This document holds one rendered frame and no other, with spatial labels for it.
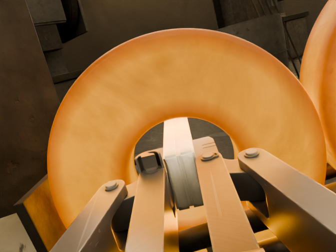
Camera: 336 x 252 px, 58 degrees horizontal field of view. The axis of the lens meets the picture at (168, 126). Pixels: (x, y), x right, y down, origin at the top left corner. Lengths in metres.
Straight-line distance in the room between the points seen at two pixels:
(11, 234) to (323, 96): 0.19
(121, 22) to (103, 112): 7.07
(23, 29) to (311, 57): 0.30
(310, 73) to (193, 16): 8.16
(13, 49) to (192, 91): 0.26
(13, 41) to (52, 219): 0.24
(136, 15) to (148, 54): 7.28
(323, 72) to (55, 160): 0.15
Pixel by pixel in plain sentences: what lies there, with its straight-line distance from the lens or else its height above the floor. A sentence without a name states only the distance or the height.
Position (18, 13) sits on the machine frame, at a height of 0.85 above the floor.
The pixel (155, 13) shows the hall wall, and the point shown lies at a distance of 7.70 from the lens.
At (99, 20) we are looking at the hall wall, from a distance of 7.03.
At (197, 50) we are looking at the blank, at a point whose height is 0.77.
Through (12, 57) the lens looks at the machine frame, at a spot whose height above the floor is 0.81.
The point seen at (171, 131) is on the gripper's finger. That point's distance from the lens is 0.17.
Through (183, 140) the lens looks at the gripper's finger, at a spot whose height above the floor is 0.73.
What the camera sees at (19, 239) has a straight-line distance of 0.20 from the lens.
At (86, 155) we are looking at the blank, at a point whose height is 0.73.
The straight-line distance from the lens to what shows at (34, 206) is 0.18.
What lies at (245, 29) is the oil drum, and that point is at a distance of 2.53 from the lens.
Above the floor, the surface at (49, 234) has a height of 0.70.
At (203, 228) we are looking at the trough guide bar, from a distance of 0.16.
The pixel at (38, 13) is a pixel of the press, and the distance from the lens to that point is 4.55.
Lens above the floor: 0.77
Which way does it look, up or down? 13 degrees down
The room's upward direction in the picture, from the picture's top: 14 degrees counter-clockwise
